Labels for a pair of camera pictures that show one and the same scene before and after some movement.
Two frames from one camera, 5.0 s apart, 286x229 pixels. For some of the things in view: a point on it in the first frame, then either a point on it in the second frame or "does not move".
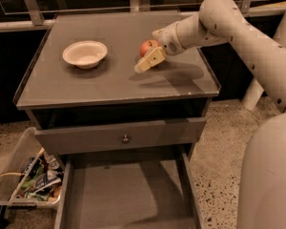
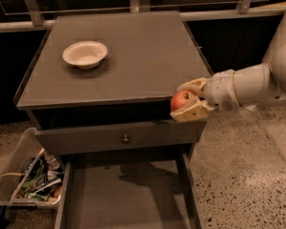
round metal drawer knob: (125, 140) does not move
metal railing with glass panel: (23, 8) does not move
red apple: (147, 47) -> (182, 98)
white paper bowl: (85, 53) does not move
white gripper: (168, 41) -> (219, 89)
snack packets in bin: (42, 178) does not move
